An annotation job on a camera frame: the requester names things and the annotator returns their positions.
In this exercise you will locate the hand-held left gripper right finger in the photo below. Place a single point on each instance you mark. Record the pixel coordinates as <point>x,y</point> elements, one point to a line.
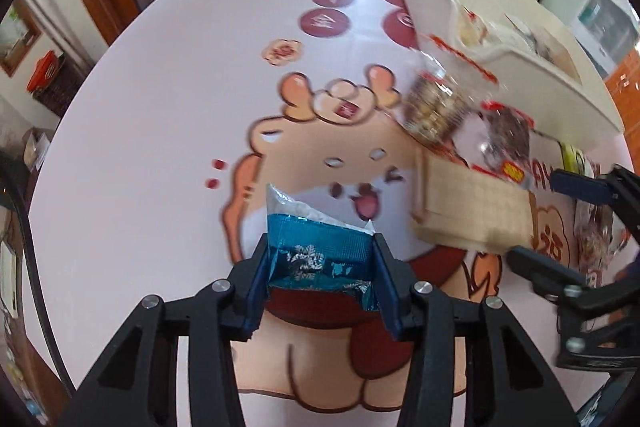
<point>385,287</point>

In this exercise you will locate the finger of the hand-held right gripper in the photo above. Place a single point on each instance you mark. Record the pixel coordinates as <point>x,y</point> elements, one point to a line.
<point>540,267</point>
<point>580,184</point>

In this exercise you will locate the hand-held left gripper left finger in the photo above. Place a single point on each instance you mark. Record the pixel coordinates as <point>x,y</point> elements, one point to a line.
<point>257,277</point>

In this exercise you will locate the clear brown snack packet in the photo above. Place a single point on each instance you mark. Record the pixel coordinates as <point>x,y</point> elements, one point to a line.
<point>595,227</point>

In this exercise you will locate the blue foil chocolate packet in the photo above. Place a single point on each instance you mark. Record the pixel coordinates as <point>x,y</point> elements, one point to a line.
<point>320,247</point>

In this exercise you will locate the white plastic tray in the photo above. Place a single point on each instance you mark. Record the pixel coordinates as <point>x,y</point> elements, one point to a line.
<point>565,102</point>

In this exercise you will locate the dark brown snack packet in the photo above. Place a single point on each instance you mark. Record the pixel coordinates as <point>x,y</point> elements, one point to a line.
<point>505,142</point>

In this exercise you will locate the tan and white snack packet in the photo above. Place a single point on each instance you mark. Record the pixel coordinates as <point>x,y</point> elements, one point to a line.
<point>470,202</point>

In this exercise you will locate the clear nut bar packet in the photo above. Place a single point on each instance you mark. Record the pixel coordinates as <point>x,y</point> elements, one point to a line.
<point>435,107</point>

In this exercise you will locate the clear rice crispy packet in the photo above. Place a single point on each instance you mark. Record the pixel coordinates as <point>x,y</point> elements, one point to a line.
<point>472,29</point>

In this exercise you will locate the blue chair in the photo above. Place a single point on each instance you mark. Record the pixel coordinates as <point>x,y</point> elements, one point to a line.
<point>605,407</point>

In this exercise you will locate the wooden sideboard cabinet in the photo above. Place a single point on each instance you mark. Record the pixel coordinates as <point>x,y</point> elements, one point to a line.
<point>627,82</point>

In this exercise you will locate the printed pink tablecloth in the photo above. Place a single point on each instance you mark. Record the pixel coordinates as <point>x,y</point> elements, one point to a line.
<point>150,157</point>

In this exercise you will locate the white storage organizer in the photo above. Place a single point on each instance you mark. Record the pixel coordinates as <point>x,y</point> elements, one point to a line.
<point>610,22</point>

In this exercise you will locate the dark woven basket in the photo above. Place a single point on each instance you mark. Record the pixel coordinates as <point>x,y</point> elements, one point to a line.
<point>65,94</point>

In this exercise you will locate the red plastic basket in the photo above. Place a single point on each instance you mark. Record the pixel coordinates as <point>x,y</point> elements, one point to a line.
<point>42,72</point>

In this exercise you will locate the wooden frame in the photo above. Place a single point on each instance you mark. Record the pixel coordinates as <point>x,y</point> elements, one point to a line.
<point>27,42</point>

